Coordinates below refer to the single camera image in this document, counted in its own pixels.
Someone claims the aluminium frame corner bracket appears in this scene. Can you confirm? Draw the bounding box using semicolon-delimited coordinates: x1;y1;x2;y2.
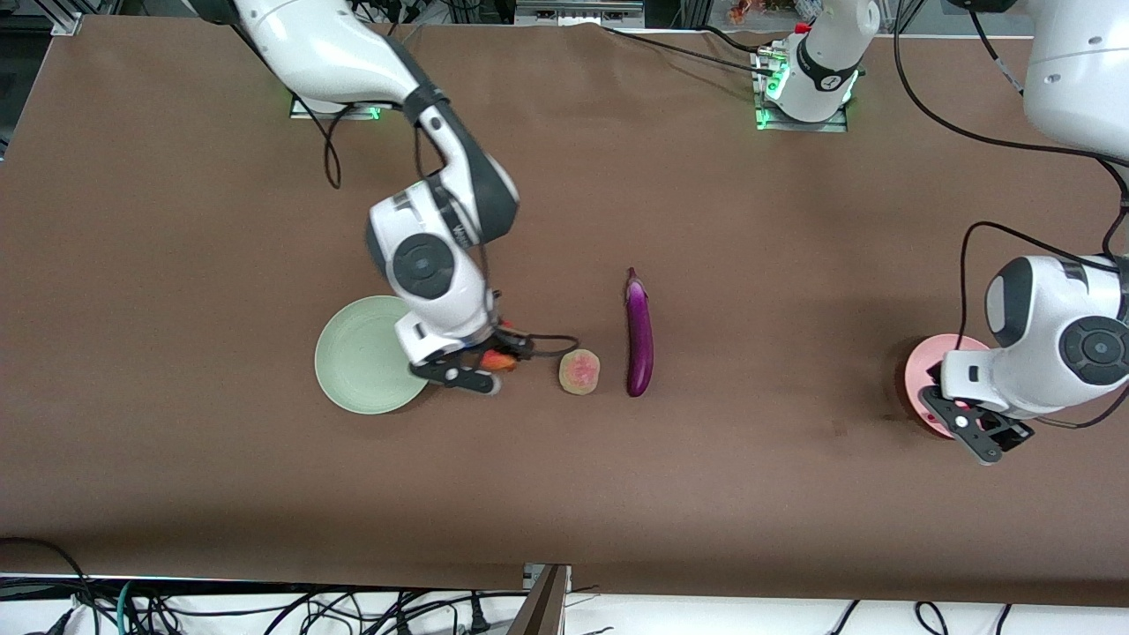
49;0;120;36

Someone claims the pink plate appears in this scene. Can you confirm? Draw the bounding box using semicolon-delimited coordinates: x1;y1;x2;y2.
895;333;993;440

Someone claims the black looped floor cable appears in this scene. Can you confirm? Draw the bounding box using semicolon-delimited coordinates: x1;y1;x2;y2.
0;536;93;635

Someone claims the colourful toy bag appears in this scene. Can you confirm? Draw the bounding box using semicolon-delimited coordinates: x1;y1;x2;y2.
728;0;799;24

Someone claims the silver metal device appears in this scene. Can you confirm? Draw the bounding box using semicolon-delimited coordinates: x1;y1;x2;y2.
516;0;645;26

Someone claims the long black table cable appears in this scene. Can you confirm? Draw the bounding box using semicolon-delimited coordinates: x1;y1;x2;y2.
600;25;781;78

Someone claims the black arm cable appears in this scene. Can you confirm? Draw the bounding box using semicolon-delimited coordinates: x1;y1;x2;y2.
893;0;1129;430
322;101;580;358

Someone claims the purple eggplant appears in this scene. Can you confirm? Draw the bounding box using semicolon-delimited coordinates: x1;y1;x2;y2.
624;267;656;398

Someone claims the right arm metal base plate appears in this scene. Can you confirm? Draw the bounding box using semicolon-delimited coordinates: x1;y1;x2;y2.
289;93;382;120

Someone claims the brown table cover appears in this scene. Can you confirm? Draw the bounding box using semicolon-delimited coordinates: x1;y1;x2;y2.
0;16;1129;609

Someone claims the metal frame post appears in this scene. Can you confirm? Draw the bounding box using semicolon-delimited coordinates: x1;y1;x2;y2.
507;563;574;635

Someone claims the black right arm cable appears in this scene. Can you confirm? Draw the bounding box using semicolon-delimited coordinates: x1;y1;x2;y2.
322;101;580;358

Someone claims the light green plate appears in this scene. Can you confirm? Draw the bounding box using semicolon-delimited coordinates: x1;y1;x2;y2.
314;295;433;415

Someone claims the teal cable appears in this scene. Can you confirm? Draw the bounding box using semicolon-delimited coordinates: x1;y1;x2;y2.
115;579;142;635

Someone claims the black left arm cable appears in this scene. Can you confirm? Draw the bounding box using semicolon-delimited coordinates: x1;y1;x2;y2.
893;0;1129;430

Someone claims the short black table cable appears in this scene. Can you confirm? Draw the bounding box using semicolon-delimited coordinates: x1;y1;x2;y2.
701;25;765;54

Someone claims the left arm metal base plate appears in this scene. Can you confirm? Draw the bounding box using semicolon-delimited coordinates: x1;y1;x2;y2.
754;46;849;133

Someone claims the pink-green peach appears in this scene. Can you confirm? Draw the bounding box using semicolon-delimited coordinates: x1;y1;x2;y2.
558;349;602;396

